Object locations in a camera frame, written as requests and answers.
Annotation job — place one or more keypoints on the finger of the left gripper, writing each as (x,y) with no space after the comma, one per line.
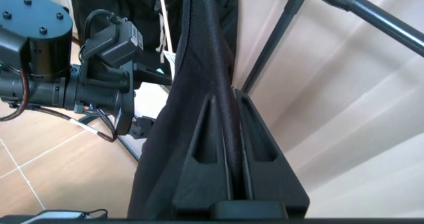
(142,128)
(152,75)

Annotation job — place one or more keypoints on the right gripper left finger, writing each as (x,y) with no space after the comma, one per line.
(205,181)

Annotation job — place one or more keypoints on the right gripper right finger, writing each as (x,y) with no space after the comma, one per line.
(275,184)

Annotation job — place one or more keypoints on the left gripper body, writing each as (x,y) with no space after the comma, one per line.
(99,91)

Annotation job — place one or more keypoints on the black garment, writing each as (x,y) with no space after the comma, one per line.
(198,68)

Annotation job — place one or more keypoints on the pink clothes hanger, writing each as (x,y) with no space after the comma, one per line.
(165,18)

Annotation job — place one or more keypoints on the black shorts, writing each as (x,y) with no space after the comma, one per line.
(132,5)

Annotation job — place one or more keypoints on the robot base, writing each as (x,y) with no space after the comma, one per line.
(49,216)

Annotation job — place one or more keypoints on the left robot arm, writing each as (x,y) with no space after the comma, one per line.
(36,45)

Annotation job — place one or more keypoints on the black clothes rack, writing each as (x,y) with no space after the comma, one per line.
(364,12)

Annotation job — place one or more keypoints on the beige curtain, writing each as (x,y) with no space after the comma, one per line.
(348,118)

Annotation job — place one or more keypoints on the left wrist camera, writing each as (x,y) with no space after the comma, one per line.
(116,41)

